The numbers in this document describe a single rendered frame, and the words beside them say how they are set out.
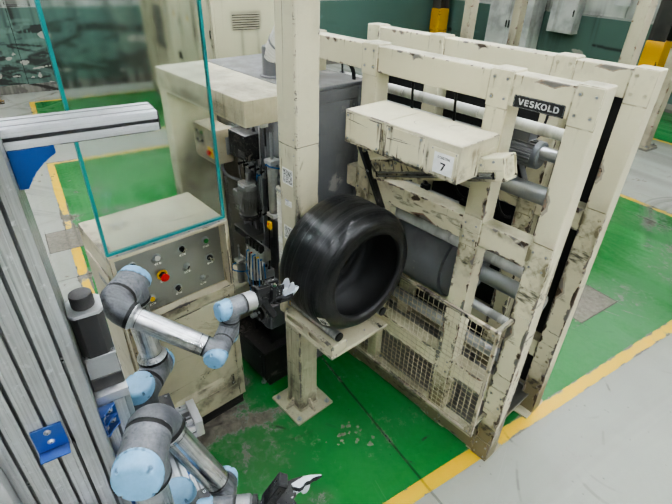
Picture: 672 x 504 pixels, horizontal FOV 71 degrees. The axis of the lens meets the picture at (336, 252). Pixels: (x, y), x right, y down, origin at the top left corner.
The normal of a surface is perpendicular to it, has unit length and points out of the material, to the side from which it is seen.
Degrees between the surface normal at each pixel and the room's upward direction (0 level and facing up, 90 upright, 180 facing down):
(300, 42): 90
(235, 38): 90
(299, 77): 90
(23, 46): 90
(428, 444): 0
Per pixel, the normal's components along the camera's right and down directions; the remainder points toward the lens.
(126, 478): 0.11, 0.42
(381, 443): 0.03, -0.84
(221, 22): 0.53, 0.47
